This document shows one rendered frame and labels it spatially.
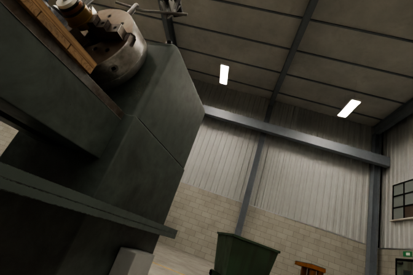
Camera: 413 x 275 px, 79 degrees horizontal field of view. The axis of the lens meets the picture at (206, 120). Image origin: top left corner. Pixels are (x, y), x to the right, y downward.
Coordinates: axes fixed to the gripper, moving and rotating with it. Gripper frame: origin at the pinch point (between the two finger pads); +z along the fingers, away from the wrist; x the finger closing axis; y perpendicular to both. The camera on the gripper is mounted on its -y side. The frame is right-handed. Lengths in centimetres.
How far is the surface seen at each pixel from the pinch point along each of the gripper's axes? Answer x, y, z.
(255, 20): 27, -543, -641
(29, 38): -15, 33, 44
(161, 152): -9, -34, 45
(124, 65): -12.0, 2.4, 25.9
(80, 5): -20.1, 21.2, 15.6
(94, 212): -9, 1, 76
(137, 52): -8.5, 1.5, 19.2
